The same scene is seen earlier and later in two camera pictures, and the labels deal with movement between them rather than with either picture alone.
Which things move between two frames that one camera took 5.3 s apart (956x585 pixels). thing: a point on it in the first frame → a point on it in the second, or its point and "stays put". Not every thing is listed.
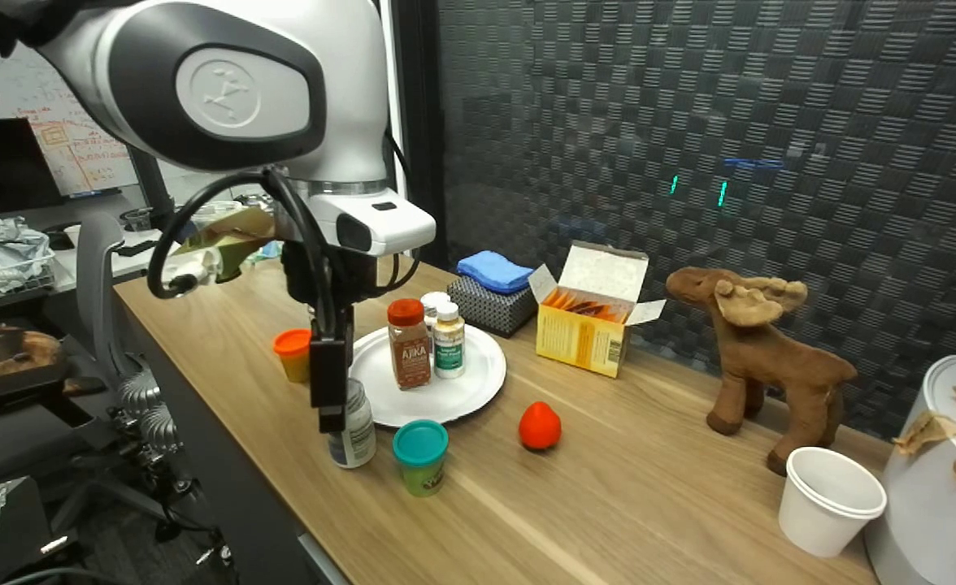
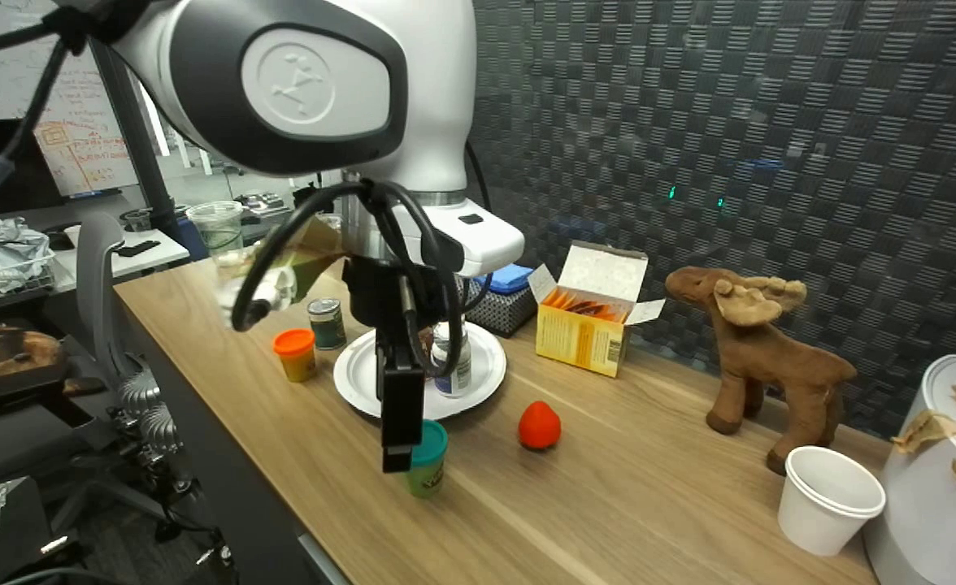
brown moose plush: (754, 368) stays put
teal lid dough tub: (421, 450) stays put
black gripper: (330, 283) → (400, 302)
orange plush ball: (539, 426) stays put
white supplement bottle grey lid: (354, 446) → (439, 346)
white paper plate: (437, 402) stays put
